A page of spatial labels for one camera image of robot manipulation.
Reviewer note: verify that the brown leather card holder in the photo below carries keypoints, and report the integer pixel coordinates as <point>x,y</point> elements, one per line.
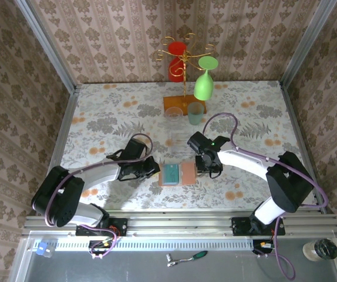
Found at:
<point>189,174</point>

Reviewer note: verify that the teal credit card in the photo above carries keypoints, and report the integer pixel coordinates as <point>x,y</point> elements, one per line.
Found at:
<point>171,174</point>

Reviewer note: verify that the clear plastic box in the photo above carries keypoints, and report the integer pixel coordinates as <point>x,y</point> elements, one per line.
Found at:
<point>181,144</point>

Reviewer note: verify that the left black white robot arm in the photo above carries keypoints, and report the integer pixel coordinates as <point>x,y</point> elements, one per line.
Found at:
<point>98,176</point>

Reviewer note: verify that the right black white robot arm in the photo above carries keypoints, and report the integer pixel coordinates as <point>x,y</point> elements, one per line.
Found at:
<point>245,164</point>

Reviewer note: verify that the teal frosted cup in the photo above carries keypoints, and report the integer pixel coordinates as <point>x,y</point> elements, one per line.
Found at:
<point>195,116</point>

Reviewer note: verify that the clear glass cup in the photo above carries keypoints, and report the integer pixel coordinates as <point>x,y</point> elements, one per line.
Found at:
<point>173,114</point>

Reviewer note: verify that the green wine glass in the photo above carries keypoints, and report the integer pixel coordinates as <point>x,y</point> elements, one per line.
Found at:
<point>203,86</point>

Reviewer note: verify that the black yellow power connector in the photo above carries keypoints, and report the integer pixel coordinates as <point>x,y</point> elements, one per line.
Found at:
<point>101,245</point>
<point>262,245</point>

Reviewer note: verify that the small silver socket bit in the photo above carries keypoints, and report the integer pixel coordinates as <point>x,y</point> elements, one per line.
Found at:
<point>170,257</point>

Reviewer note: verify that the grey metal shelf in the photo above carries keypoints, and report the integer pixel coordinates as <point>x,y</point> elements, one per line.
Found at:
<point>156,273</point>

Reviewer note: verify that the red wine glass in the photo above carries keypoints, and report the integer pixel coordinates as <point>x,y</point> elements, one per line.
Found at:
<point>176,48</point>

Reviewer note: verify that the blue plug connector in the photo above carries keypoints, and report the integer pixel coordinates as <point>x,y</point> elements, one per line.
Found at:
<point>42,249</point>

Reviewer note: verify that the glass jar with black lid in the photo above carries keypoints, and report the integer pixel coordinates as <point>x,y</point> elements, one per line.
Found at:
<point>322,249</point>

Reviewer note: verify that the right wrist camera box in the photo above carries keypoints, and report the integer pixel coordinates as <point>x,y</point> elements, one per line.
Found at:
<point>199,142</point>

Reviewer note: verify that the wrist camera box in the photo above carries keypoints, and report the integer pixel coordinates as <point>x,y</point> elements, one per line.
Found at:
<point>199,142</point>
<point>136,149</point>

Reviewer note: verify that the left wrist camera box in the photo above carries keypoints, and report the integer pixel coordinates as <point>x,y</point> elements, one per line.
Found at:
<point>136,149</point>

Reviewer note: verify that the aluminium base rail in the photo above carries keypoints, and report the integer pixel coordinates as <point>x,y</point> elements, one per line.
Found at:
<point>180,223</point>

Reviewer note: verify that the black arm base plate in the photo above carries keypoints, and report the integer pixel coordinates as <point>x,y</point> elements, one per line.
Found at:
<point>240,226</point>
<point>118,226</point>

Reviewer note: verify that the aluminium table side rail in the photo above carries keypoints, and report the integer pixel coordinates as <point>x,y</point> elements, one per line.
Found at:
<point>57,147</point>
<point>292,117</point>

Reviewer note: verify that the aluminium corner post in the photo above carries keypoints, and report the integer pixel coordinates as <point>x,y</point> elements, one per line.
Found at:
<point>46,44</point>
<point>307,44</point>

